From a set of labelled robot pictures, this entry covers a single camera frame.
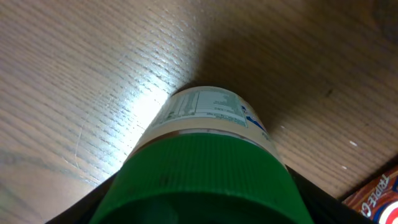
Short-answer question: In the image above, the green lid cup container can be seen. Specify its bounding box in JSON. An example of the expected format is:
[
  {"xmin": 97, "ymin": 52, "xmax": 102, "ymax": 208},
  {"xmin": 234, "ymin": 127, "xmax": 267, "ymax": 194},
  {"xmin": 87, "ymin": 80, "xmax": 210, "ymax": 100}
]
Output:
[{"xmin": 91, "ymin": 86, "xmax": 312, "ymax": 223}]

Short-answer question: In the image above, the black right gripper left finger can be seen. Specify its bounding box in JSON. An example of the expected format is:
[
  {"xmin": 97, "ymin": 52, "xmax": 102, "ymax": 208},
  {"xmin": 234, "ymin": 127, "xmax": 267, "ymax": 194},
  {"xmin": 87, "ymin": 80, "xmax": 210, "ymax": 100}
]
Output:
[{"xmin": 45, "ymin": 173, "xmax": 118, "ymax": 224}]

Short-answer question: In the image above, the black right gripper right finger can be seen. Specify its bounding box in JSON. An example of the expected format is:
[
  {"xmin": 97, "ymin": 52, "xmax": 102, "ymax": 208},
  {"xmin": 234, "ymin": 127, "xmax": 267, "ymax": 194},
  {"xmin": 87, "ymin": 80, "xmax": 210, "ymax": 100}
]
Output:
[{"xmin": 287, "ymin": 167, "xmax": 376, "ymax": 224}]

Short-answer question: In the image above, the red Top snack packet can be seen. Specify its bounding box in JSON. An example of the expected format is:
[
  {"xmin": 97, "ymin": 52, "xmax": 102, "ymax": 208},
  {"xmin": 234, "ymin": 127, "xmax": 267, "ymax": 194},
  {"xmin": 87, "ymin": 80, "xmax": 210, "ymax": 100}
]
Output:
[{"xmin": 343, "ymin": 166, "xmax": 397, "ymax": 224}]

